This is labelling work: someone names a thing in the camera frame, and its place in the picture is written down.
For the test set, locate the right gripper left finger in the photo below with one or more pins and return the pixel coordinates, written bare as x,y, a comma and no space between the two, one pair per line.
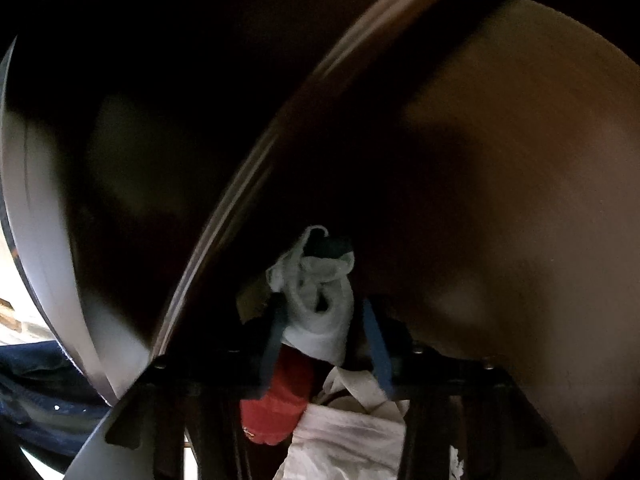
266,340

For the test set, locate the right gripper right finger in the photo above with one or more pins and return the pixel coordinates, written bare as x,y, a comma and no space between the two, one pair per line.
380,351

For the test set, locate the grey white sock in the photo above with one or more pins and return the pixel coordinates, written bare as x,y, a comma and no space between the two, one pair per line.
319,299

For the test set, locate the white cream garment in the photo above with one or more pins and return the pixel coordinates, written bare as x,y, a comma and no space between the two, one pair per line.
354,431

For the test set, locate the small red underwear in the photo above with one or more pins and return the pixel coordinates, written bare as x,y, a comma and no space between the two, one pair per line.
271,419

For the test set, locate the dark navy hanging jacket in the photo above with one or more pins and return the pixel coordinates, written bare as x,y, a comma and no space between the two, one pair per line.
47,405

